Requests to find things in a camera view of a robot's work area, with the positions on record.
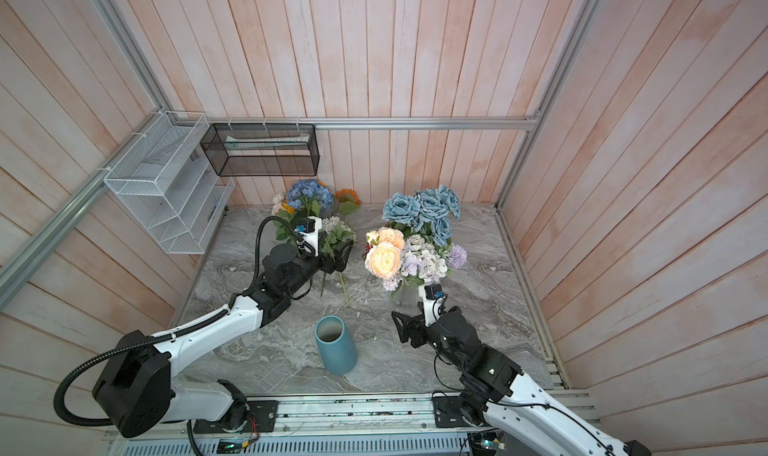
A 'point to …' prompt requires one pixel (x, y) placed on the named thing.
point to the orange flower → (348, 200)
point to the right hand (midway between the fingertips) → (405, 309)
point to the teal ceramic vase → (337, 346)
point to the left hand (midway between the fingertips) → (340, 242)
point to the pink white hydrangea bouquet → (423, 260)
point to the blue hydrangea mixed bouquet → (304, 198)
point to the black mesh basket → (263, 149)
